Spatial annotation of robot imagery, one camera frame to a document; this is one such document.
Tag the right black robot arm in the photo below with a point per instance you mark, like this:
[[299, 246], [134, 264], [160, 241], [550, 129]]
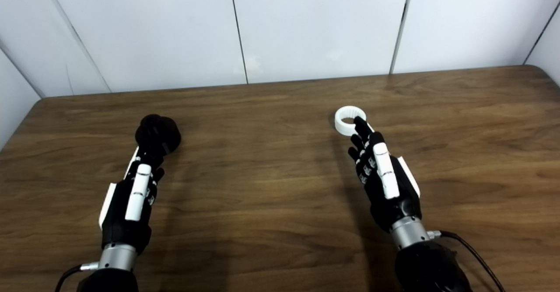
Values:
[[426, 265]]

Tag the round black part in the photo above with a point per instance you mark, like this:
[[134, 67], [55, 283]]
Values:
[[157, 132]]

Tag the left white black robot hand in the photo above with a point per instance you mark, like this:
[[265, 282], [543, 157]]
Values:
[[127, 222]]

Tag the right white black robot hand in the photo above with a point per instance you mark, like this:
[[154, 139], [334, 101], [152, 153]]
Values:
[[393, 204]]

